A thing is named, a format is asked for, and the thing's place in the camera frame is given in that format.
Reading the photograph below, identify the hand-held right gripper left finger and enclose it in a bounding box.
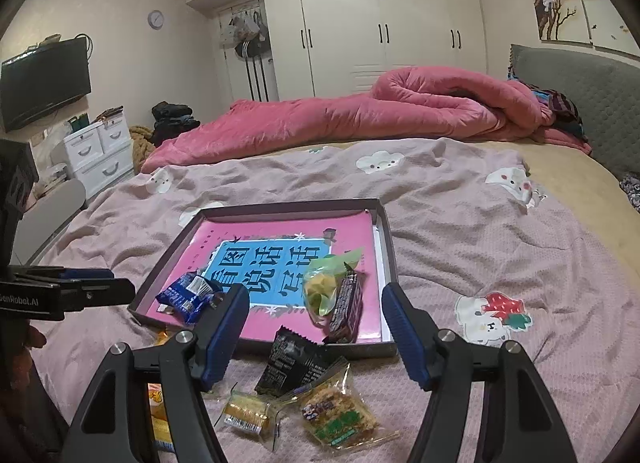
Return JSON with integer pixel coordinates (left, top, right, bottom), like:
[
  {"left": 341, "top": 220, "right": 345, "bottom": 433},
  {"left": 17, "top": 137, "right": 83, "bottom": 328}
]
[{"left": 62, "top": 285, "right": 250, "bottom": 463}]

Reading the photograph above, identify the black snack packet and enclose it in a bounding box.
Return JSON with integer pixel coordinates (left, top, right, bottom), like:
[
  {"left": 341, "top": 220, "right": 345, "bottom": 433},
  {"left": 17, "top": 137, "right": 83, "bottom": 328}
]
[{"left": 254, "top": 325, "right": 341, "bottom": 398}]

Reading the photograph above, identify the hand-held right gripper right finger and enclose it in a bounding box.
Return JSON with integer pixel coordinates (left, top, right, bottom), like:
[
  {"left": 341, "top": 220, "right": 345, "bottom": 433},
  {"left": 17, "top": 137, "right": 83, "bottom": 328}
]
[{"left": 381, "top": 283, "right": 571, "bottom": 463}]

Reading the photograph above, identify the dark shallow cardboard box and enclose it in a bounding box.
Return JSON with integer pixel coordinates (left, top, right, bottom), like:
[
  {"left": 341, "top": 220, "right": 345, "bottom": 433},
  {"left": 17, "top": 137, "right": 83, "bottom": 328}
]
[{"left": 126, "top": 198, "right": 401, "bottom": 361}]

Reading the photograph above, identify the green packet with yellow chips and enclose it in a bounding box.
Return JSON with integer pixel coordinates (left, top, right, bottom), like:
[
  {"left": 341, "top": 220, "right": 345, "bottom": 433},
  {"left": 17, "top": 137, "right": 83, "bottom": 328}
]
[{"left": 301, "top": 249, "right": 363, "bottom": 329}]

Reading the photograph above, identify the dark chocolate bar packet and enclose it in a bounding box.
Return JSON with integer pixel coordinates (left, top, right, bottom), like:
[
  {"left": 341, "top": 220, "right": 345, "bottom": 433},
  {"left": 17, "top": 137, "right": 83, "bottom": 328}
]
[{"left": 322, "top": 269, "right": 366, "bottom": 345}]

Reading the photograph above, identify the grey padded headboard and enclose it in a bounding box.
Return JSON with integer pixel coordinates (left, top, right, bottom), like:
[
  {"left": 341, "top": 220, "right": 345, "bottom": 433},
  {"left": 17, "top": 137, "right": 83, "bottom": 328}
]
[{"left": 509, "top": 43, "right": 640, "bottom": 184}]

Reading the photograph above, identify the grey chair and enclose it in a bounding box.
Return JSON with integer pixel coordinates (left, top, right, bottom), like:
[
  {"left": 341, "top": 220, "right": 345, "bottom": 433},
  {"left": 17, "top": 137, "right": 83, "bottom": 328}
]
[{"left": 10, "top": 178, "right": 87, "bottom": 264}]

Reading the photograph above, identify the dark floral cloth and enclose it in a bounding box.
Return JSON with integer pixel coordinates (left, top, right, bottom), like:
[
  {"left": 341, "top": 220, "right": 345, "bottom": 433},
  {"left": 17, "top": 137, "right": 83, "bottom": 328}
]
[{"left": 619, "top": 172, "right": 640, "bottom": 211}]

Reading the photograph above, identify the coat rack with hanging bags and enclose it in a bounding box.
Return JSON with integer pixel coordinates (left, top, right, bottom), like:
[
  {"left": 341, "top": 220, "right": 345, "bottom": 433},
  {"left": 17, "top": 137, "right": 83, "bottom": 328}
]
[{"left": 220, "top": 6, "right": 276, "bottom": 100}]

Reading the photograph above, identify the pink quilt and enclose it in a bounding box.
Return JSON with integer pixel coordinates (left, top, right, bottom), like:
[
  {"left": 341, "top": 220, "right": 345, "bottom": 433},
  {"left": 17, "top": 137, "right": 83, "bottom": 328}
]
[{"left": 140, "top": 68, "right": 593, "bottom": 174}]

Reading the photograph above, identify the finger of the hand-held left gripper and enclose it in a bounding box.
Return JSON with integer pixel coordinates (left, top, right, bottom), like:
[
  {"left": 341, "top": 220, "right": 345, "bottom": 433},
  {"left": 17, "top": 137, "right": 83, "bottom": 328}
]
[
  {"left": 62, "top": 277, "right": 136, "bottom": 313},
  {"left": 12, "top": 265, "right": 116, "bottom": 281}
]

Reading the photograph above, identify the black flat television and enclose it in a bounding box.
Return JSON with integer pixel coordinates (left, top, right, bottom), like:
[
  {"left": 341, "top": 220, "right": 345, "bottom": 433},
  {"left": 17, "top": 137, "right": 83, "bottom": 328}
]
[{"left": 0, "top": 36, "right": 92, "bottom": 133}]

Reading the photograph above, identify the person's left hand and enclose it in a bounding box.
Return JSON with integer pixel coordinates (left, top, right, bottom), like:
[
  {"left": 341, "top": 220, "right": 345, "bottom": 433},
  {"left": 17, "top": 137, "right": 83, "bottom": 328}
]
[{"left": 0, "top": 325, "right": 47, "bottom": 391}]

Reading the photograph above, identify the small golden pastry packet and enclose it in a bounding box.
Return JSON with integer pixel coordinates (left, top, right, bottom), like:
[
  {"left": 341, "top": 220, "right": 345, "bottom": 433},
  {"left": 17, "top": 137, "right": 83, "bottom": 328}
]
[{"left": 215, "top": 388, "right": 281, "bottom": 440}]

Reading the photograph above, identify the brown knit blanket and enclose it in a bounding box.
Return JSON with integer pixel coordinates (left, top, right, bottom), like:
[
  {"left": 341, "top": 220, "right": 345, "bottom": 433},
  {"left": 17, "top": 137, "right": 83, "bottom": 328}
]
[{"left": 129, "top": 126, "right": 157, "bottom": 175}]

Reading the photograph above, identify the orange rice cracker packet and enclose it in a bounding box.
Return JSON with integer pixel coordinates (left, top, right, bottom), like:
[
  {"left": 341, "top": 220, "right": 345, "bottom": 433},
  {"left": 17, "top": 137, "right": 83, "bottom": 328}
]
[{"left": 146, "top": 329, "right": 176, "bottom": 450}]

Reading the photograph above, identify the blue snack packet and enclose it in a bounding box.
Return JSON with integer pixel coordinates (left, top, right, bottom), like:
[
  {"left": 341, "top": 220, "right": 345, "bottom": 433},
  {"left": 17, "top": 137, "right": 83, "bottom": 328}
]
[{"left": 155, "top": 273, "right": 228, "bottom": 326}]

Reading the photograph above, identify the white wardrobe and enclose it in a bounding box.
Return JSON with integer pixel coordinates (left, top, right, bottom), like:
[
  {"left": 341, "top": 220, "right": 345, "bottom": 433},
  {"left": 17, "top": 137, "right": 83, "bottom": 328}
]
[{"left": 184, "top": 0, "right": 488, "bottom": 99}]

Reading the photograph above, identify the pink book with blue label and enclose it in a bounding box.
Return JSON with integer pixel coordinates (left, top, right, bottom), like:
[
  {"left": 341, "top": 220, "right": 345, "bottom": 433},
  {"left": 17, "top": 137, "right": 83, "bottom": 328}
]
[{"left": 145, "top": 216, "right": 386, "bottom": 344}]

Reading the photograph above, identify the dark clothes pile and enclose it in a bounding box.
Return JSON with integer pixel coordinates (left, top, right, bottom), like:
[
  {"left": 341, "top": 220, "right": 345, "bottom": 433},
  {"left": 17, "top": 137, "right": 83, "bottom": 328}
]
[{"left": 151, "top": 100, "right": 201, "bottom": 146}]

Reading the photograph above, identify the striped clothes pile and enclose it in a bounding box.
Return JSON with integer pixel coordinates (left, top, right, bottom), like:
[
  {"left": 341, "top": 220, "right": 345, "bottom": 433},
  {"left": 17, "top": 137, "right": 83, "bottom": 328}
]
[{"left": 505, "top": 66, "right": 586, "bottom": 141}]

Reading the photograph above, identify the clear floss cake packet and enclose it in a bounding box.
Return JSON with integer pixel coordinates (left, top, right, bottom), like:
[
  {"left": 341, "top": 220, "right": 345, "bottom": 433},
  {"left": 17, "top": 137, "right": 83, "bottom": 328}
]
[{"left": 280, "top": 358, "right": 401, "bottom": 454}]

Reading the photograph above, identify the white drawer chest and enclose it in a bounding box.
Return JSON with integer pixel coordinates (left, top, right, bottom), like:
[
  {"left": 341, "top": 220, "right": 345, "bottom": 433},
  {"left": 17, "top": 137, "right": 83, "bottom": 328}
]
[{"left": 62, "top": 116, "right": 135, "bottom": 199}]

